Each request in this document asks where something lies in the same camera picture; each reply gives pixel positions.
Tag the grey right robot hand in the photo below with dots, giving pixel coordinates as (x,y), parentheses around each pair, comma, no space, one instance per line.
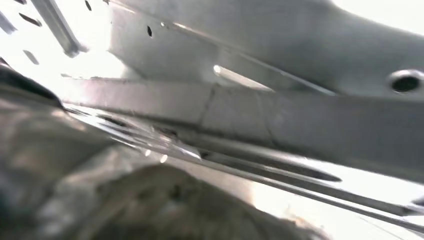
(66,182)

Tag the stamped grey metal panel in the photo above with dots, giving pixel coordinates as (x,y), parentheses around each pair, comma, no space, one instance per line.
(265,39)

